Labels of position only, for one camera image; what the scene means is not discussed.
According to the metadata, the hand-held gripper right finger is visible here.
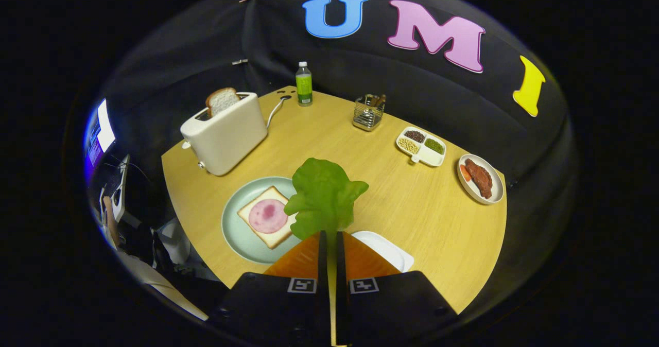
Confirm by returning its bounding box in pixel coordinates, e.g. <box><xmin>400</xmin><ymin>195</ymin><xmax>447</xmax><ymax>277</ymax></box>
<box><xmin>336</xmin><ymin>230</ymin><xmax>459</xmax><ymax>347</ymax></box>

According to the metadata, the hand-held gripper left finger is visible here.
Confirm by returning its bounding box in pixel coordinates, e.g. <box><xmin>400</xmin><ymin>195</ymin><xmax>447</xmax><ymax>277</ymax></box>
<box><xmin>209</xmin><ymin>230</ymin><xmax>330</xmax><ymax>347</ymax></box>

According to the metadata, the green lettuce leaf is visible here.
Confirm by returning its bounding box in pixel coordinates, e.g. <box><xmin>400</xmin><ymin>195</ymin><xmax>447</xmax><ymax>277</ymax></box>
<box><xmin>284</xmin><ymin>158</ymin><xmax>370</xmax><ymax>240</ymax></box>

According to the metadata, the toasted bread slice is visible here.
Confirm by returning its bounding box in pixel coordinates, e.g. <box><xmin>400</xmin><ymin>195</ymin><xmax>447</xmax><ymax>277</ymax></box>
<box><xmin>205</xmin><ymin>87</ymin><xmax>241</xmax><ymax>118</ymax></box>

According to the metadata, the white rectangular plate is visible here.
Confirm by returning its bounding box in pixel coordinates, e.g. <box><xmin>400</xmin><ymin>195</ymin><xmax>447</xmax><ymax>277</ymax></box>
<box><xmin>352</xmin><ymin>231</ymin><xmax>414</xmax><ymax>273</ymax></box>

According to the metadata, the bread slice with ham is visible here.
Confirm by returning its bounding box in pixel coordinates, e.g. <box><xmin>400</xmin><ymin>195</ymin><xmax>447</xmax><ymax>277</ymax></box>
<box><xmin>237</xmin><ymin>185</ymin><xmax>299</xmax><ymax>250</ymax></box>

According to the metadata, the pink ham slice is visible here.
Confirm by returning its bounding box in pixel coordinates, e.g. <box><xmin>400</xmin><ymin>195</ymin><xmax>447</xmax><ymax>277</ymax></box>
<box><xmin>248</xmin><ymin>199</ymin><xmax>289</xmax><ymax>234</ymax></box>

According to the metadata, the pale green round plate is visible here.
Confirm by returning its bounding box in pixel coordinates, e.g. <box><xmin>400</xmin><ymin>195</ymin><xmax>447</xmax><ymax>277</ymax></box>
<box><xmin>221</xmin><ymin>176</ymin><xmax>309</xmax><ymax>264</ymax></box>

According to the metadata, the white divided bean dish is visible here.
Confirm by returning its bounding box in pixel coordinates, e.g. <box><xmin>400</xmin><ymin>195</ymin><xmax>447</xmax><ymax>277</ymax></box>
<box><xmin>395</xmin><ymin>126</ymin><xmax>447</xmax><ymax>167</ymax></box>

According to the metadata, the white toaster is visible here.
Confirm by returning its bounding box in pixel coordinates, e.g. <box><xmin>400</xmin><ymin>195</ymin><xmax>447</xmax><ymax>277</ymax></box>
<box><xmin>180</xmin><ymin>92</ymin><xmax>269</xmax><ymax>177</ymax></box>

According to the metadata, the brown meat piece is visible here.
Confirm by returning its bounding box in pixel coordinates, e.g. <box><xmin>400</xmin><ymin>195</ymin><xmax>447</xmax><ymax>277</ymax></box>
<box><xmin>465</xmin><ymin>159</ymin><xmax>493</xmax><ymax>199</ymax></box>

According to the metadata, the white round meat plate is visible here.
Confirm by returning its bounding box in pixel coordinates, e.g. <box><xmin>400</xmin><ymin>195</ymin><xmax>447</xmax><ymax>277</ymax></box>
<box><xmin>457</xmin><ymin>154</ymin><xmax>505</xmax><ymax>205</ymax></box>

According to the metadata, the green label water bottle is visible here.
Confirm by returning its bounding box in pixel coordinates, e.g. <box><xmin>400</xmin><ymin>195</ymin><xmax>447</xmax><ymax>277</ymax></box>
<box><xmin>296</xmin><ymin>61</ymin><xmax>314</xmax><ymax>107</ymax></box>

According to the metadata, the black backdrop cloth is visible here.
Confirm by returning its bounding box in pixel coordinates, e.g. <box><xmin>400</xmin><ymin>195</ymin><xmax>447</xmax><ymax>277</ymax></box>
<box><xmin>100</xmin><ymin>0</ymin><xmax>580</xmax><ymax>306</ymax></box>

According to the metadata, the computer monitor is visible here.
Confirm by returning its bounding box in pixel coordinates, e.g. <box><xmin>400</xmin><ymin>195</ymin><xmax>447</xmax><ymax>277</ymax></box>
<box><xmin>85</xmin><ymin>98</ymin><xmax>116</xmax><ymax>168</ymax></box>

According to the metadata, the metal wire basket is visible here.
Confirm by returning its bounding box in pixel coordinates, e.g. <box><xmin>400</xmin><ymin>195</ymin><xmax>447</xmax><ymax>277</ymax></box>
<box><xmin>353</xmin><ymin>94</ymin><xmax>386</xmax><ymax>132</ymax></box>

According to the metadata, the white toaster cable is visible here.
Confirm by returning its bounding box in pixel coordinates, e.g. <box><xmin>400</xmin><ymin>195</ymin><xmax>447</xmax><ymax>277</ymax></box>
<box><xmin>265</xmin><ymin>96</ymin><xmax>292</xmax><ymax>129</ymax></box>

